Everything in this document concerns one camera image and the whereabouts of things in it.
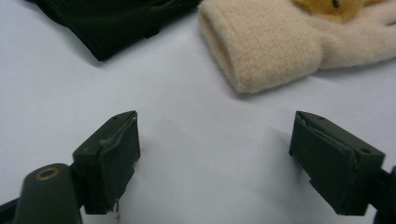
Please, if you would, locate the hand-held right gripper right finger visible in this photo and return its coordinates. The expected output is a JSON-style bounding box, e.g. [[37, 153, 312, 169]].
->
[[289, 110, 386, 217]]

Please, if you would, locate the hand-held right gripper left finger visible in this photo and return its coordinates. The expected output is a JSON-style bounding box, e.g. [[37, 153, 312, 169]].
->
[[72, 110, 141, 215]]

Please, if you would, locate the tan wooden block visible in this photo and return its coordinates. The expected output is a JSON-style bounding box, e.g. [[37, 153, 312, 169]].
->
[[198, 0, 396, 94]]

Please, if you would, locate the black glove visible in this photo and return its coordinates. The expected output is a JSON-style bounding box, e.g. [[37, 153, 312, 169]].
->
[[24, 0, 204, 62]]

